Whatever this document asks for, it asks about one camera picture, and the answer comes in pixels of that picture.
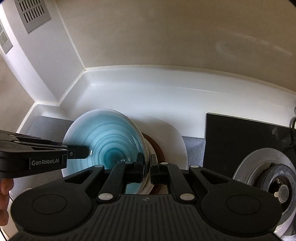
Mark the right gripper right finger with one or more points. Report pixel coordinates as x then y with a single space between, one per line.
170 175

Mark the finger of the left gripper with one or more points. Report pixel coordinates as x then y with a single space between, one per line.
77 152

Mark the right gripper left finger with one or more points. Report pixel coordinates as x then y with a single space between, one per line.
121 175

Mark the brown round plate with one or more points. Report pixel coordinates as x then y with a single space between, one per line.
157 189

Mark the white embossed square plate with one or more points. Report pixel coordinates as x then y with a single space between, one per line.
166 136

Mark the person's left hand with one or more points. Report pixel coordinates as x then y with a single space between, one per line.
6 186

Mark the black glass gas stove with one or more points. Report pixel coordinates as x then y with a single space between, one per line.
229 140

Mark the silver gas burner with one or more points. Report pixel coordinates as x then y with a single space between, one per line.
272 171

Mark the black pan support grate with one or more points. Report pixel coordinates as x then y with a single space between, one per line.
293 121

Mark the grey wall vent grille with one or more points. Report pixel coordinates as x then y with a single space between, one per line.
33 13

